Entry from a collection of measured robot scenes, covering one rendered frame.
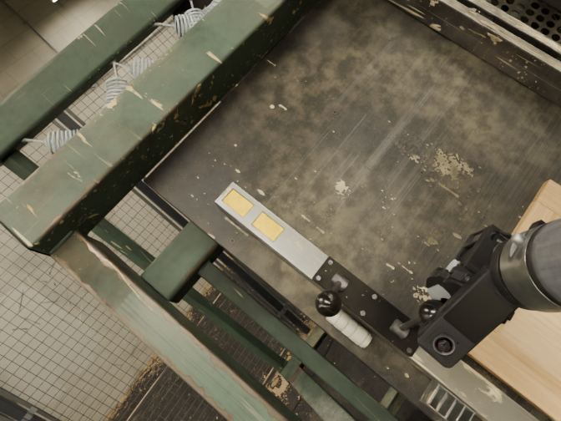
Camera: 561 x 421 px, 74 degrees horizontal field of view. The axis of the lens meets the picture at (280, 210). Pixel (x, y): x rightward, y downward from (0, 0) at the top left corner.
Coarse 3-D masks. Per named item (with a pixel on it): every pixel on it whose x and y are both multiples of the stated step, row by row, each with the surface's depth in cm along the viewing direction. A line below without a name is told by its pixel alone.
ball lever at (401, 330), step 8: (424, 304) 51; (432, 304) 50; (440, 304) 50; (424, 312) 50; (432, 312) 50; (416, 320) 55; (424, 320) 51; (392, 328) 60; (400, 328) 59; (408, 328) 60; (400, 336) 60
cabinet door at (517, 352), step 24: (552, 192) 71; (528, 216) 70; (552, 216) 70; (528, 312) 65; (552, 312) 65; (504, 336) 64; (528, 336) 64; (552, 336) 64; (480, 360) 62; (504, 360) 62; (528, 360) 62; (552, 360) 63; (528, 384) 61; (552, 384) 61; (552, 408) 60
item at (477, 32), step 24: (408, 0) 82; (432, 0) 79; (456, 0) 80; (480, 0) 78; (432, 24) 83; (456, 24) 80; (480, 24) 76; (504, 24) 77; (480, 48) 80; (504, 48) 77; (528, 48) 74; (552, 48) 74; (504, 72) 81; (528, 72) 77; (552, 72) 74; (552, 96) 78
